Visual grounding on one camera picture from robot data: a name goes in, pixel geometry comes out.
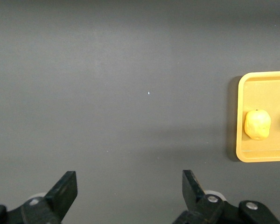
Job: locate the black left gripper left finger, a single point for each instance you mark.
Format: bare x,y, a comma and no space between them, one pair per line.
58,198

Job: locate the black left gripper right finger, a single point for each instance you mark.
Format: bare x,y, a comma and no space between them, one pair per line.
196,200

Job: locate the yellow potato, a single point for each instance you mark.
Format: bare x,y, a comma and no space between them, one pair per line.
257,124

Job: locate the yellow rectangular plastic tray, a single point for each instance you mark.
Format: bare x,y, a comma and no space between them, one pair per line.
266,93

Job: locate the dark grey table mat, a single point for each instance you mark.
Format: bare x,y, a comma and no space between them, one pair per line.
107,93

